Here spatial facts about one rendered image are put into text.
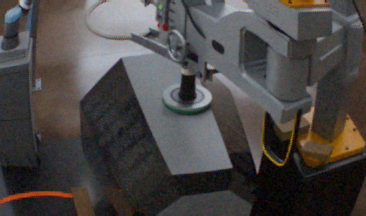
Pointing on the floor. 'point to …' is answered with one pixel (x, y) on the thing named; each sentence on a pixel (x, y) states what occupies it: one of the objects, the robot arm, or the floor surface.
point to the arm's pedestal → (14, 111)
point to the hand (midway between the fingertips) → (148, 4)
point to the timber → (82, 202)
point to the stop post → (34, 44)
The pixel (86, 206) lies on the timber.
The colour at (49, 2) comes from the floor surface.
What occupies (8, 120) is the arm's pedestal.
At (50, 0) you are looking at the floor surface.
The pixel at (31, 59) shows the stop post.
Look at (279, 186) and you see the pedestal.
